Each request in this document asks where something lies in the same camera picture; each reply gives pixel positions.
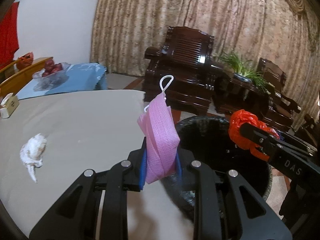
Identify red plastic bag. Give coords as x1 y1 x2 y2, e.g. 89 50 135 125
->
228 109 280 161

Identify white tissue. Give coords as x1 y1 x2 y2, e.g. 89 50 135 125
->
20 133 47 183

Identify pink face mask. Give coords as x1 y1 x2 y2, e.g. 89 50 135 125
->
137 74 181 185

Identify black lined trash bin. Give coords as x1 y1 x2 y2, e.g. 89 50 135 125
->
161 116 272 222

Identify dark wooden armchair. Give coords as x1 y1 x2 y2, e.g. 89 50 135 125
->
257 58 301 132
142 27 223 115

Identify dark wooden side table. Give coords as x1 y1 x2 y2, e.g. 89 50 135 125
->
212 76 269 119

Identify green potted plant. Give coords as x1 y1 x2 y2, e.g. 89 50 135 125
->
217 50 270 94

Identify grey tablecloth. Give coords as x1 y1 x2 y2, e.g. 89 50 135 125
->
1 90 194 239

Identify beige patterned curtain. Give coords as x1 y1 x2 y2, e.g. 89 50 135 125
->
90 0 319 127

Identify beige tissue box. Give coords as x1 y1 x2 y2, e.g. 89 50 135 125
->
0 93 20 119

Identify glass fruit bowl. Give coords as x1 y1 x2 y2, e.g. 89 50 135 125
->
32 62 71 91

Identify light blue tablecloth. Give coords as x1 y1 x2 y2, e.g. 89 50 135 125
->
17 63 107 100

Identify red apples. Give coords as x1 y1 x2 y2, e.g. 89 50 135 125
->
42 59 63 77

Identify red pumpkin ornament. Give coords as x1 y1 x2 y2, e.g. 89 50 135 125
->
16 52 34 70

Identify red cloth cover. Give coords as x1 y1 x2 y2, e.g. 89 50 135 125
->
0 2 19 69

